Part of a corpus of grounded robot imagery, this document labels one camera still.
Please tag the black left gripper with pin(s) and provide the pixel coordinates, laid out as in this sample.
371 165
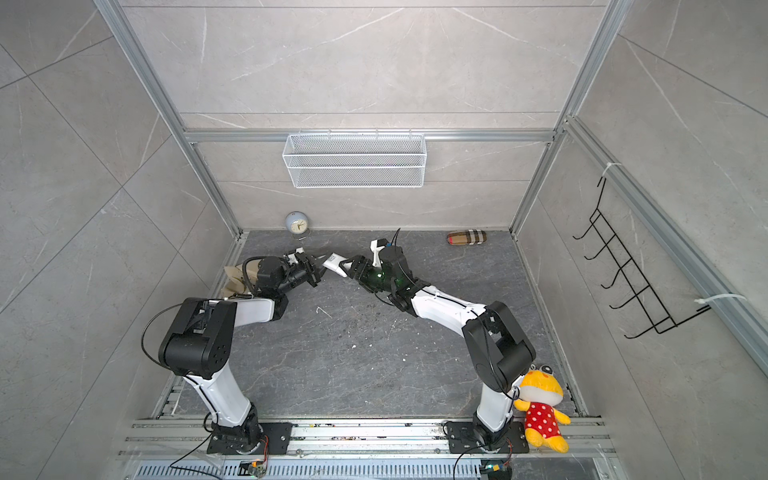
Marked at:
310 266

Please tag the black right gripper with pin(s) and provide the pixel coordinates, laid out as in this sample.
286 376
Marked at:
362 278

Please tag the white remote control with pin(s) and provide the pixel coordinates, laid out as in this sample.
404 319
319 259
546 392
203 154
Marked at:
336 264

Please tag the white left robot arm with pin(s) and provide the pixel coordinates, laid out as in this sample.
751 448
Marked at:
198 343

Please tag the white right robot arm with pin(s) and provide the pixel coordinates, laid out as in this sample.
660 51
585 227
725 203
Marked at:
500 351

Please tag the beige cap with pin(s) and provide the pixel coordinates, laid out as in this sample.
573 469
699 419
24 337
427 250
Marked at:
241 280

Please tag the small grey desk clock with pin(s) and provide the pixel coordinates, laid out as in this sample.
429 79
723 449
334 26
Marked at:
297 224

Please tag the yellow plush toy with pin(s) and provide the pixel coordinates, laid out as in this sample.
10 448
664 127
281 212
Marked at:
539 395

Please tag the white wire mesh basket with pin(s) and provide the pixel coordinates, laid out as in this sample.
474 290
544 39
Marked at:
359 160

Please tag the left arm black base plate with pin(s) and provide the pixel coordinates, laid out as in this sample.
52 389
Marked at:
251 439

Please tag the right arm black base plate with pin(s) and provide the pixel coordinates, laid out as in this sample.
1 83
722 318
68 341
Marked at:
486 438

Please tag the aluminium front rail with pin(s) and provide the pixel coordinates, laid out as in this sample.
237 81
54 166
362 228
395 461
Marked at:
324 438

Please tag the black wall hook rack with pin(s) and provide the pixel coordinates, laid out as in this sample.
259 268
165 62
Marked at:
627 269

